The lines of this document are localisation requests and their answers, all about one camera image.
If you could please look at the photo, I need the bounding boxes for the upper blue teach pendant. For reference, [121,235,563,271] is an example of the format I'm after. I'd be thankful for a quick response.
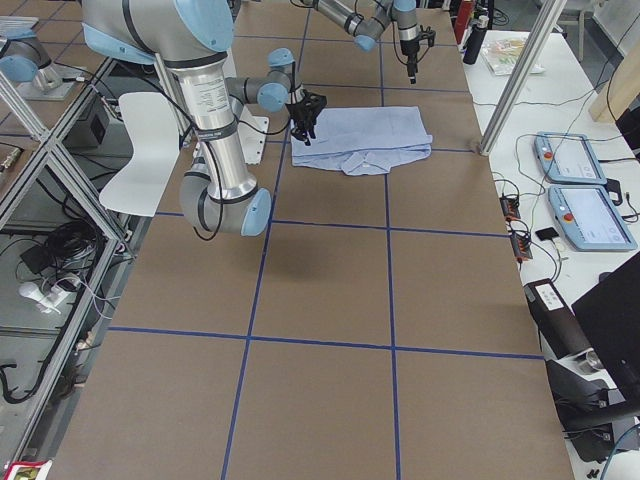
[533,132,607,186]

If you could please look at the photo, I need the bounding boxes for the aluminium frame post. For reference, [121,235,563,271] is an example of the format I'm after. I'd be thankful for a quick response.
[478,0,566,156]

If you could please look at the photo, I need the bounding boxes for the black water bottle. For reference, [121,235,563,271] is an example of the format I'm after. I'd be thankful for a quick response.
[462,15,490,65]

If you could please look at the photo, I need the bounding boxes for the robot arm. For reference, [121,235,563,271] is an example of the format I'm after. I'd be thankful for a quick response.
[291,0,430,84]
[81,1,327,236]

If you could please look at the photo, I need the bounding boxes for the lower blue teach pendant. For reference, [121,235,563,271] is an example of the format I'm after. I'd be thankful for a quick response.
[547,185,637,252]

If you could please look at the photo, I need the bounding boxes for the white central pedestal column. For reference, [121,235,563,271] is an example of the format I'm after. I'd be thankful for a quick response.
[99,92,271,236]

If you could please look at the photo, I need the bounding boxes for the light blue striped shirt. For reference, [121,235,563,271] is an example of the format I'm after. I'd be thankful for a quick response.
[291,106,433,176]

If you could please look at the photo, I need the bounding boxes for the black box white label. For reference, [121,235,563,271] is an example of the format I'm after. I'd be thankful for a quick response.
[523,279,591,358]

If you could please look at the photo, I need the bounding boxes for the orange circuit board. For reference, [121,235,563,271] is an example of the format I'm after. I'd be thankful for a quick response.
[509,231,533,263]
[499,195,521,221]

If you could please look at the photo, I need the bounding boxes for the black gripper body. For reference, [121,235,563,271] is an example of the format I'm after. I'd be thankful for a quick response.
[288,92,327,131]
[400,37,420,61]

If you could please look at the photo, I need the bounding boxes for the blue teach pendant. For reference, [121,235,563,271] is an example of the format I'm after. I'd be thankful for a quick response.
[533,132,607,186]
[547,185,637,252]

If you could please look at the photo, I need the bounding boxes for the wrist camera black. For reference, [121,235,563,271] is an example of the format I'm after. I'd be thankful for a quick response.
[419,25,436,49]

